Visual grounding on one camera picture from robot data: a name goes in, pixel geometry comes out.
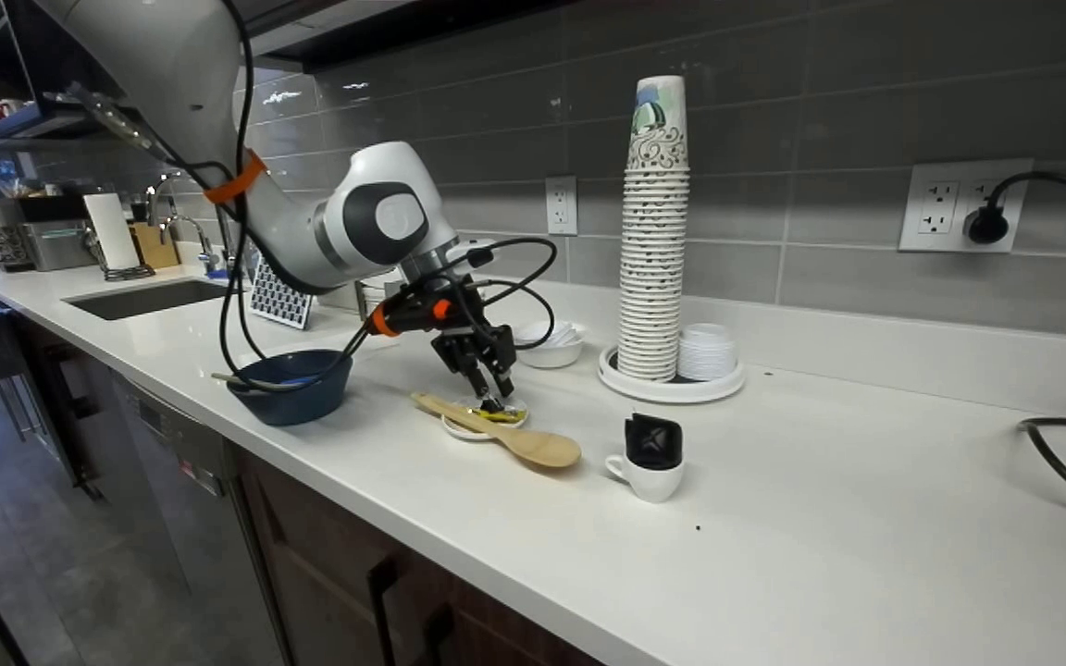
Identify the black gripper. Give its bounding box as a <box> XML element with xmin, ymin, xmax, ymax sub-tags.
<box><xmin>368</xmin><ymin>281</ymin><xmax>514</xmax><ymax>406</ymax></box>

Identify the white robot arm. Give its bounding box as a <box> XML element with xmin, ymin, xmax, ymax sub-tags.
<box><xmin>37</xmin><ymin>0</ymin><xmax>514</xmax><ymax>400</ymax></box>

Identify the dark blue bowl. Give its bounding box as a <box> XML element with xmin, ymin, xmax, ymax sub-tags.
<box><xmin>225</xmin><ymin>349</ymin><xmax>350</xmax><ymax>426</ymax></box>

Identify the white cup with black object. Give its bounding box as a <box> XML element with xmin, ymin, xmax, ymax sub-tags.
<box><xmin>603</xmin><ymin>415</ymin><xmax>686</xmax><ymax>502</ymax></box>

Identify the small white dish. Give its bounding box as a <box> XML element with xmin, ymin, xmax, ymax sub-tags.
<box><xmin>518</xmin><ymin>322</ymin><xmax>584</xmax><ymax>371</ymax></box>

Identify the wooden spoon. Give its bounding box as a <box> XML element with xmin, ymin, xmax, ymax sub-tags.
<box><xmin>415</xmin><ymin>391</ymin><xmax>582</xmax><ymax>469</ymax></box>

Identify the white round cup tray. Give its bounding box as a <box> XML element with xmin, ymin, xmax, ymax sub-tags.
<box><xmin>592</xmin><ymin>341</ymin><xmax>750</xmax><ymax>406</ymax></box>

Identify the tall stack of paper cups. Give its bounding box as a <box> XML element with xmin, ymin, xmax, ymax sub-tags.
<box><xmin>618</xmin><ymin>73</ymin><xmax>689</xmax><ymax>382</ymax></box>

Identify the patterned white container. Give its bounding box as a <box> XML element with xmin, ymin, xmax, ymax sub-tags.
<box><xmin>249</xmin><ymin>254</ymin><xmax>314</xmax><ymax>328</ymax></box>

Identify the kitchen sink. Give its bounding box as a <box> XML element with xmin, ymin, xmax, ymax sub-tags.
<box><xmin>65</xmin><ymin>281</ymin><xmax>225</xmax><ymax>322</ymax></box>

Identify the silver coffee machine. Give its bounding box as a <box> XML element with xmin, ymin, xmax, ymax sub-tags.
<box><xmin>0</xmin><ymin>195</ymin><xmax>93</xmax><ymax>271</ymax></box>

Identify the white light switch plate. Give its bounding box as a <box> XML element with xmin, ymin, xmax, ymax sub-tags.
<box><xmin>544</xmin><ymin>178</ymin><xmax>578</xmax><ymax>236</ymax></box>

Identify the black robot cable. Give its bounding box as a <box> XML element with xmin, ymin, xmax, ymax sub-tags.
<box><xmin>181</xmin><ymin>0</ymin><xmax>267</xmax><ymax>382</ymax></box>

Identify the white wall power outlet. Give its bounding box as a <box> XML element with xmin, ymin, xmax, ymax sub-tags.
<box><xmin>900</xmin><ymin>159</ymin><xmax>1030</xmax><ymax>254</ymax></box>

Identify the black plug and cable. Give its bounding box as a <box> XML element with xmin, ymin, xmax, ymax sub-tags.
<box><xmin>957</xmin><ymin>165</ymin><xmax>1066</xmax><ymax>247</ymax></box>

